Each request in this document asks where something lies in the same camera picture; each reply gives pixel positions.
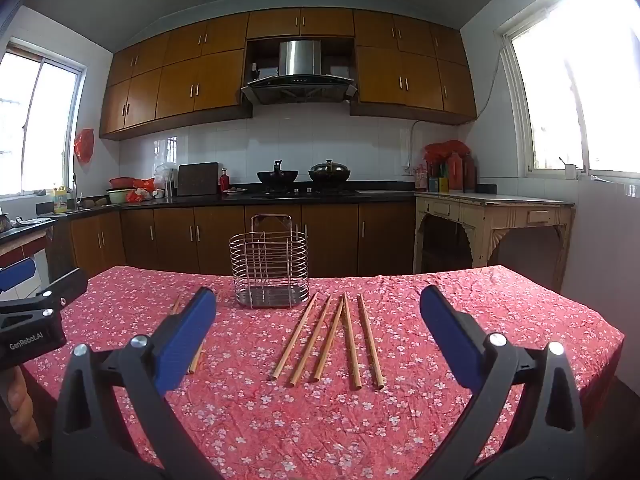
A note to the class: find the red floral tablecloth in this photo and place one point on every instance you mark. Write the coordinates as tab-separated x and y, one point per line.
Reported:
400	410

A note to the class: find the metal cup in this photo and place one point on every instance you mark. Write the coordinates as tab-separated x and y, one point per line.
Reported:
169	189

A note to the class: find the brown wooden wall cabinets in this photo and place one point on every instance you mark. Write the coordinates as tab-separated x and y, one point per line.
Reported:
195	80

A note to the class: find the dark pot with lid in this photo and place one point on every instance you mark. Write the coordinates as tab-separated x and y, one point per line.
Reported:
329	172

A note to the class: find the cream wooden side table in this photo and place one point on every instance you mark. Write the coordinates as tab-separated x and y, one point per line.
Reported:
495	220

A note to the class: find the dark cutting board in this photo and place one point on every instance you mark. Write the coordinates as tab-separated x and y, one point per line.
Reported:
198	179

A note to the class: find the metal faucet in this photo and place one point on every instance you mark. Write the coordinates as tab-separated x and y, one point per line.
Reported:
76	195

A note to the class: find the large bright window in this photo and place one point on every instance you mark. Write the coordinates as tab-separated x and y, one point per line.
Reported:
575	85

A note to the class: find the tall red bottle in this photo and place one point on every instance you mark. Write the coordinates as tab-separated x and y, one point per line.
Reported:
455	175

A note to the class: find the steel range hood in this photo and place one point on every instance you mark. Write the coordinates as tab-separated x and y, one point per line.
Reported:
300	85

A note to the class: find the wooden chopstick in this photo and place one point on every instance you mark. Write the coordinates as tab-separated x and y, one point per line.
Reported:
196	360
370	342
311	342
351	345
175	305
295	337
329	340

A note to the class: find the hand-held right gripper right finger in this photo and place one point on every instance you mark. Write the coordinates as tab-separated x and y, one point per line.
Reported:
450	336

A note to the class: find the small red bottle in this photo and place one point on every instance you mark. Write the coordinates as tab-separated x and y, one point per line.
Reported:
224	182

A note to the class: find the red basin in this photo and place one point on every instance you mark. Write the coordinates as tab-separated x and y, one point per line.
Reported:
122	182

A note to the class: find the crumpled red plastic bag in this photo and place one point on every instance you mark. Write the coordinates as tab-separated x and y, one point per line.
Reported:
140	190

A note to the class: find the hanging red plastic bag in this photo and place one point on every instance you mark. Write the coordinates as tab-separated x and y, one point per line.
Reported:
84	146

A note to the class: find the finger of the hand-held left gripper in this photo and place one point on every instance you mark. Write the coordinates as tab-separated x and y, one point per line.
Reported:
65	286
17	273

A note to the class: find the small plate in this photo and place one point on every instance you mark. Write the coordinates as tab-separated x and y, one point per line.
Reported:
234	191

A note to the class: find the black wok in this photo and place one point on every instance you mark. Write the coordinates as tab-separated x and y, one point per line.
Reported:
277	176

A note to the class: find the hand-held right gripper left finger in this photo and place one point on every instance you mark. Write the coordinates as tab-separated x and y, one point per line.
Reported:
186	342

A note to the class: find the green basin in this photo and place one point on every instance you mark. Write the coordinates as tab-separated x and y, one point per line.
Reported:
119	196

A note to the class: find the black gas stove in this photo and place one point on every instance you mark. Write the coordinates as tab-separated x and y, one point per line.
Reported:
305	192

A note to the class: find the person's left hand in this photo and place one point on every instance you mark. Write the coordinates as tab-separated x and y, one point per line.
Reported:
24	402

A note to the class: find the white plastic bag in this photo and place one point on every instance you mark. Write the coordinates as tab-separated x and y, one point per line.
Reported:
164	172

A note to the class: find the white cup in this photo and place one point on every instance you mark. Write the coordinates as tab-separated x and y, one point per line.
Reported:
570	170

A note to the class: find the yellow detergent bottle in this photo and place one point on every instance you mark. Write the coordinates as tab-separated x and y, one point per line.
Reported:
60	202

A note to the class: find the sliding window with grey frame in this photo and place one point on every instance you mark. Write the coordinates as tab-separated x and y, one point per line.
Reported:
45	125

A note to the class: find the tall dark bottle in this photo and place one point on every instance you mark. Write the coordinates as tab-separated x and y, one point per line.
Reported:
470	175

